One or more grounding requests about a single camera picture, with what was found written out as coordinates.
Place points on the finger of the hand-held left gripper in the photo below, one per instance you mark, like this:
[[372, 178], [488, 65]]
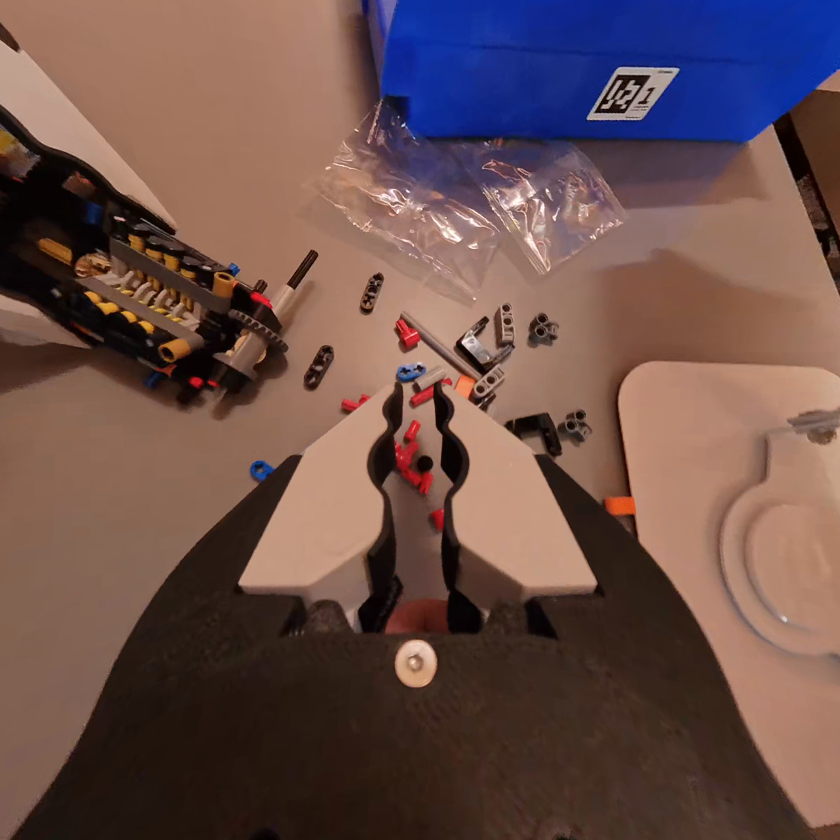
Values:
[[26, 325], [52, 111]]

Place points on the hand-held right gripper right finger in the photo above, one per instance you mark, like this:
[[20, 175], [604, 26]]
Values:
[[512, 518]]

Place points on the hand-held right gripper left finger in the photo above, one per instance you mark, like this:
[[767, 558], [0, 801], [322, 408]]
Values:
[[315, 512]]

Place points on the red lego pins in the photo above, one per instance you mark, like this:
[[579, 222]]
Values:
[[408, 467]]

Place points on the lego car chassis model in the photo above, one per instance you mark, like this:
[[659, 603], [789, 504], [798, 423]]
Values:
[[164, 275]]

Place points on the small blue lego piece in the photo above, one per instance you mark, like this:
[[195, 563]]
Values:
[[261, 470]]

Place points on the orange lego bush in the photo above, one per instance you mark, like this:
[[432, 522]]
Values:
[[620, 505]]

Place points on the dark grey double lego connector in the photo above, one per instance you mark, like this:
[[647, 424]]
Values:
[[575, 425], [542, 328]]

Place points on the light grey lego beam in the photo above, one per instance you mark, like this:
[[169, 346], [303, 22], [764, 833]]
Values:
[[489, 382], [505, 325]]

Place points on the orange lego connector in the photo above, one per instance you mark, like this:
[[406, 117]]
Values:
[[464, 386]]

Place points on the black thin lego liftarm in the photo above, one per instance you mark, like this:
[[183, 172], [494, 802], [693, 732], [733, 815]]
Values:
[[371, 292], [319, 366]]

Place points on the short grey lego sleeve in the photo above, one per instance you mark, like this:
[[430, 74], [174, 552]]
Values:
[[430, 378]]

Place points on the blue thin lego liftarm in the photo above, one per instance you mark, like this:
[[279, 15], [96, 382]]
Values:
[[410, 372]]

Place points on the long grey lego axle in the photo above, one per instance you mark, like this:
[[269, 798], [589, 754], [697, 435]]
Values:
[[434, 342]]

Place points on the red lego axle connector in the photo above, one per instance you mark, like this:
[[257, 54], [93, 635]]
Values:
[[408, 334]]

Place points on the white rounded board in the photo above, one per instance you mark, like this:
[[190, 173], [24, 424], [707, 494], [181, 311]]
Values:
[[676, 525]]

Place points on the clear plastic holder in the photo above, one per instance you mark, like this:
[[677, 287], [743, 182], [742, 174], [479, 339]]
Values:
[[787, 558]]

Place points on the clear plastic bag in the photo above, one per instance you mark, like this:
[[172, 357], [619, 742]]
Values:
[[394, 197], [551, 197]]

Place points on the blue storage box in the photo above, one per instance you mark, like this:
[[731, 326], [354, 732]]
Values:
[[525, 65]]

